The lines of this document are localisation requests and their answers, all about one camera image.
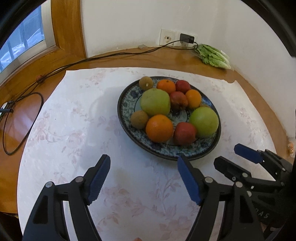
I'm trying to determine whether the small orange mandarin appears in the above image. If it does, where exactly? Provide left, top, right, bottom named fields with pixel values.
left=157, top=79, right=176, bottom=94

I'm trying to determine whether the large orange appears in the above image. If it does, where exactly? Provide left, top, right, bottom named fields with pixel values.
left=145, top=114, right=174, bottom=143

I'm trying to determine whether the small red apple back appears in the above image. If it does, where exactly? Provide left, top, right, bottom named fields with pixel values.
left=175, top=80, right=191, bottom=94

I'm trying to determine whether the green apple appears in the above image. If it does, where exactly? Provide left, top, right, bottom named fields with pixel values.
left=140, top=88, right=171, bottom=116
left=189, top=106, right=219, bottom=138

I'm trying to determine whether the white floral tablecloth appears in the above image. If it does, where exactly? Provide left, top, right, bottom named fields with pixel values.
left=17, top=68, right=275, bottom=240

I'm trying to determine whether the wooden window frame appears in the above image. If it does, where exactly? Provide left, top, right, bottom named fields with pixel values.
left=1, top=1, right=86, bottom=84

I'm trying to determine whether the kiwi front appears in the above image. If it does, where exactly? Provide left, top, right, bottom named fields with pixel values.
left=138, top=76, right=154, bottom=91

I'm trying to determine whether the black power adapter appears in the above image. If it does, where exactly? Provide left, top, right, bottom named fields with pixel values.
left=179, top=33, right=195, bottom=44

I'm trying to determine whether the kiwi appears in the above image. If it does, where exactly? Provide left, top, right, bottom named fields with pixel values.
left=130, top=110, right=149, bottom=130
left=138, top=76, right=154, bottom=91

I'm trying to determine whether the blue white patterned plate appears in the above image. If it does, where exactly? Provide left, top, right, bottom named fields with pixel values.
left=117, top=76, right=221, bottom=161

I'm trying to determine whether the white wall socket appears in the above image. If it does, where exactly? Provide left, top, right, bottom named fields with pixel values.
left=159, top=29, right=196, bottom=49

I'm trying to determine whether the bagged green lettuce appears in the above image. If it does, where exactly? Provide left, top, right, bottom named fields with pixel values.
left=194, top=44, right=232, bottom=70

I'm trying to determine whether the black power cable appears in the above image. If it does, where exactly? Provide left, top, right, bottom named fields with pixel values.
left=0, top=39, right=199, bottom=156

